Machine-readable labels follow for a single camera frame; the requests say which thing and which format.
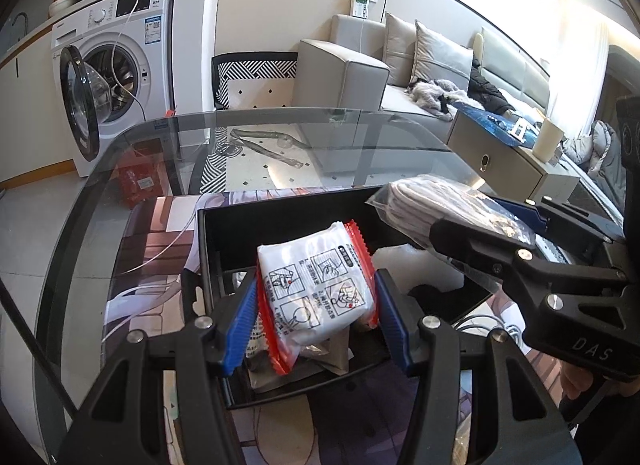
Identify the grey strap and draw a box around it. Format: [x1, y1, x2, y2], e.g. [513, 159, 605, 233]
[227, 127, 303, 170]

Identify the red-edged white packet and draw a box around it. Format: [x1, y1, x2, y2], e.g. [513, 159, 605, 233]
[256, 219, 381, 376]

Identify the white washing machine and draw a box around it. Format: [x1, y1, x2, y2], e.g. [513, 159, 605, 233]
[50, 0, 177, 178]

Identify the cartoon printed table mat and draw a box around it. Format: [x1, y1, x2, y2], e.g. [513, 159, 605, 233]
[102, 187, 566, 465]

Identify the grey fluffy cloth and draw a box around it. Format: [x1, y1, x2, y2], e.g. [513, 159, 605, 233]
[407, 79, 468, 120]

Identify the black jacket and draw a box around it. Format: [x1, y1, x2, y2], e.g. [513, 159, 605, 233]
[467, 57, 516, 113]

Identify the beige side cabinet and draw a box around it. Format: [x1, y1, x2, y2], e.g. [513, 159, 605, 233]
[446, 107, 583, 206]

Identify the grey cushion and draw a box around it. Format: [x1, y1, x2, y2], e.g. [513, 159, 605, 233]
[382, 12, 418, 88]
[410, 20, 475, 90]

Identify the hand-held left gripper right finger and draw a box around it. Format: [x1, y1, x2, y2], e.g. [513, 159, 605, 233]
[374, 269, 583, 465]

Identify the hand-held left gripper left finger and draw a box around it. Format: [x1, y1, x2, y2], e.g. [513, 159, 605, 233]
[57, 275, 261, 465]

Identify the grey down jacket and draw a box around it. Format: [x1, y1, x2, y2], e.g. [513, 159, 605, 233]
[560, 120, 626, 196]

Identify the person's right hand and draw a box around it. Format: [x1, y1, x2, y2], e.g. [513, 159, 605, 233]
[559, 362, 608, 398]

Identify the blue mat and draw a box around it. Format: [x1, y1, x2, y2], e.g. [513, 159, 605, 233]
[457, 102, 541, 146]

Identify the clear bag of pale cloth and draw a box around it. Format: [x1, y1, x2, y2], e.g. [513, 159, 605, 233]
[365, 174, 538, 250]

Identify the black white patterned chair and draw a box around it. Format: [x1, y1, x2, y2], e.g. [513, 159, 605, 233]
[211, 51, 299, 112]

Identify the black white patterned rug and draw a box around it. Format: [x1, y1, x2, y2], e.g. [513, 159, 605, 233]
[200, 122, 361, 193]

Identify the red bag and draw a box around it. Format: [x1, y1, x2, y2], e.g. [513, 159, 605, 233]
[112, 152, 173, 208]

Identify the black storage box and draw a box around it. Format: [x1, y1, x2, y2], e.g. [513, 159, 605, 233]
[197, 186, 506, 411]

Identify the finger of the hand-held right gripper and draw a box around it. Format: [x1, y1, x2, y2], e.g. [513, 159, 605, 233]
[492, 195, 628, 271]
[429, 217, 628, 317]

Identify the grey sofa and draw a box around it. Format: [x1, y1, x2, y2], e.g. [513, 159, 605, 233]
[291, 14, 476, 120]

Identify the beige upholstered headboard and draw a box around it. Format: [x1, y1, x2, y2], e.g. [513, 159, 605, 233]
[472, 27, 551, 113]

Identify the cream cylinder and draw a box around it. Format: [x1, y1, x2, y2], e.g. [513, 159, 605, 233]
[531, 117, 566, 160]

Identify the white hanging cable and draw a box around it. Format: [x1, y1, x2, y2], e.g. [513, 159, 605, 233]
[111, 0, 173, 118]

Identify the white coiled cable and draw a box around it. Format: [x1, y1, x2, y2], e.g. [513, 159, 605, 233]
[450, 310, 526, 346]

